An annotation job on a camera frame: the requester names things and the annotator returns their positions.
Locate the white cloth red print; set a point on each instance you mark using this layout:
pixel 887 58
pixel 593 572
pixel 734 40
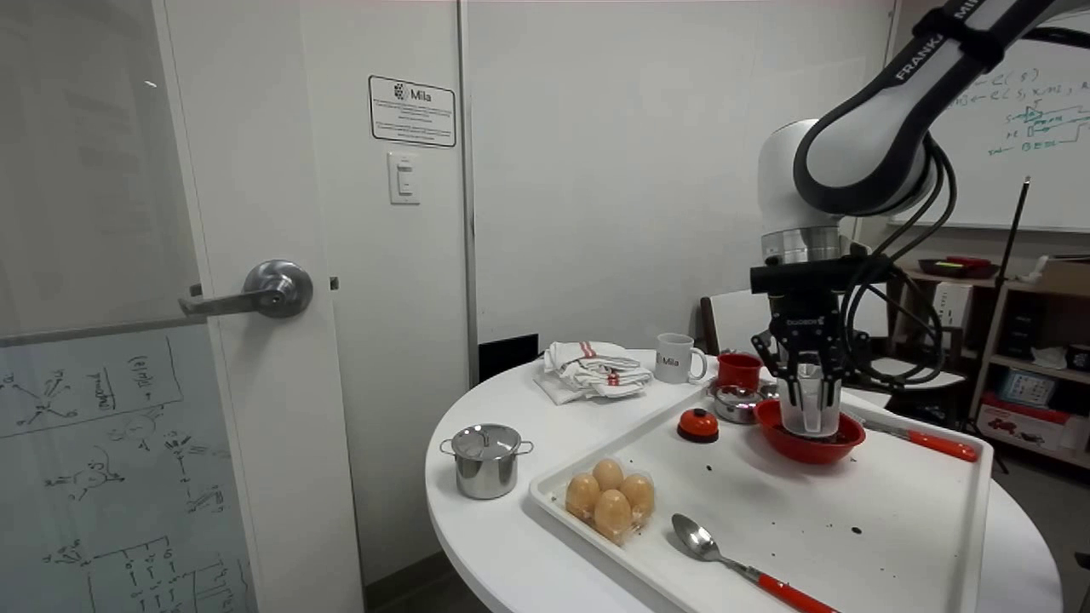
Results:
pixel 589 372

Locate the white mug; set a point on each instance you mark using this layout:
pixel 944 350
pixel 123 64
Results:
pixel 675 359

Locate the brown egg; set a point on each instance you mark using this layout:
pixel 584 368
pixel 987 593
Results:
pixel 637 495
pixel 581 498
pixel 613 514
pixel 610 470

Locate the white chair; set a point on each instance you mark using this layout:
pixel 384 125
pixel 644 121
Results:
pixel 914 375
pixel 734 321

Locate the thin black pole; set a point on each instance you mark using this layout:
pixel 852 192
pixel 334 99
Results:
pixel 1020 239

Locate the grey wall joint strip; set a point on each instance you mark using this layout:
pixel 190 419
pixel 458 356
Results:
pixel 468 171

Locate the clear plastic egg pack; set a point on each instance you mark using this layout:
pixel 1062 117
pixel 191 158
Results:
pixel 601 488

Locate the red flat tray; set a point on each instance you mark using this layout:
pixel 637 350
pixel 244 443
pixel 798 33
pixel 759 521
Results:
pixel 960 267

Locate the white plastic tray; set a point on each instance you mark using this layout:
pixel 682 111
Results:
pixel 749 512

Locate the white wall sign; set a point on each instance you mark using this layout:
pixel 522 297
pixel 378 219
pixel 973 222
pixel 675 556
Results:
pixel 410 111

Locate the frosted glass wall panel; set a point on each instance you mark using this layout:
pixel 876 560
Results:
pixel 91 171

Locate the white door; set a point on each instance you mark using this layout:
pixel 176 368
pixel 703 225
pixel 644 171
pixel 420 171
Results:
pixel 267 148

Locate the red white box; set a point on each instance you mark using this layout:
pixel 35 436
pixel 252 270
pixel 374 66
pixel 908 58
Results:
pixel 1033 428

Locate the small red cup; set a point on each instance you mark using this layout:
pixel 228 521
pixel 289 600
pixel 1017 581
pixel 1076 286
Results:
pixel 742 372

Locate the red bowl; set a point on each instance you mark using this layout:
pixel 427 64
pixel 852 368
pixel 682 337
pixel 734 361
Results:
pixel 812 452

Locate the white light switch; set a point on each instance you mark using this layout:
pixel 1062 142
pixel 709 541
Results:
pixel 403 178

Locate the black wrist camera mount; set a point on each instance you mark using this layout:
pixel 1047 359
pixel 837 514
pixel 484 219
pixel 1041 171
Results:
pixel 812 278

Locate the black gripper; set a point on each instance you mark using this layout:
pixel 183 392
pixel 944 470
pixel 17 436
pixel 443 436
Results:
pixel 812 318

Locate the small steel pot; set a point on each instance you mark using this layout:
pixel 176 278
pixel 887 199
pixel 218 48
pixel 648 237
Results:
pixel 484 464

